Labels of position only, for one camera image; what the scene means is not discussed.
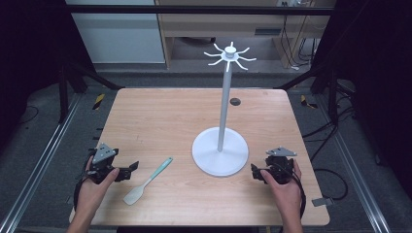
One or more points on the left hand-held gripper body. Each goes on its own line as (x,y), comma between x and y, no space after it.
(103,154)

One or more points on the aluminium floor rail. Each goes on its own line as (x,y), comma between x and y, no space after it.
(359,174)
(42,161)

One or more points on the person's left hand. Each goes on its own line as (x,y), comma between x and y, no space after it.
(91,194)

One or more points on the black horizontal bar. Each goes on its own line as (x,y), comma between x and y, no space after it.
(194,9)

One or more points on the yellow black striped tape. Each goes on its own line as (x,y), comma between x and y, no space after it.
(98,101)
(306,102)

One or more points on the grey flat floor plate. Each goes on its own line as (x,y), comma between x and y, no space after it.
(322,202)

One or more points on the person's right hand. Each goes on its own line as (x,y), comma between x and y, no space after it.
(288,195)

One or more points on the white hook stand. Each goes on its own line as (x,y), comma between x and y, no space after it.
(222,152)

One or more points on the white cabinet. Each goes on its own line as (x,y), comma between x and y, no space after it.
(120,35)

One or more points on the black metal stand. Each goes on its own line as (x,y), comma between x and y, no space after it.
(324,81)
(74,77)

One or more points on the black curtain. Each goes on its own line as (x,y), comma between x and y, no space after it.
(379,81)
(29,51)

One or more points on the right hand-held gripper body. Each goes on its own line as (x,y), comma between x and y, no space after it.
(281,163)

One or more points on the dark round table grommet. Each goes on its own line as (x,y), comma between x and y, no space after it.
(235,102)

